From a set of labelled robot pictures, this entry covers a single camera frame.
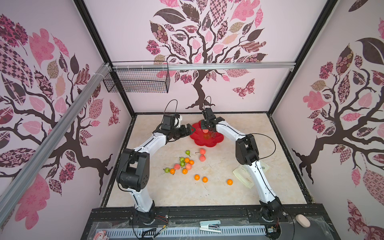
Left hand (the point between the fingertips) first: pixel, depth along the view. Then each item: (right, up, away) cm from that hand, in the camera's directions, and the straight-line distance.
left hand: (190, 132), depth 91 cm
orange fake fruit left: (-11, -23, -3) cm, 26 cm away
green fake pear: (-2, -13, +5) cm, 15 cm away
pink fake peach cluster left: (-8, -21, -1) cm, 23 cm away
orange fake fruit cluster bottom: (-4, -23, -4) cm, 24 cm away
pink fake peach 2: (+8, -12, +5) cm, 15 cm away
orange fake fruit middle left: (+4, -26, -5) cm, 27 cm away
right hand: (+10, +8, +17) cm, 21 cm away
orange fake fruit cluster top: (0, -19, +1) cm, 19 cm away
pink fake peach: (+10, +1, +11) cm, 15 cm away
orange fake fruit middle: (+9, -27, -6) cm, 29 cm away
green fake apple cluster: (-5, -19, +1) cm, 20 cm away
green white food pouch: (+31, -23, -7) cm, 39 cm away
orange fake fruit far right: (+23, -28, -8) cm, 37 cm away
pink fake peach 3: (+7, -16, +1) cm, 18 cm away
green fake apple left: (-14, -23, -3) cm, 27 cm away
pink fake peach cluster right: (-1, -21, -2) cm, 21 cm away
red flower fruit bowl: (+13, -6, +13) cm, 19 cm away
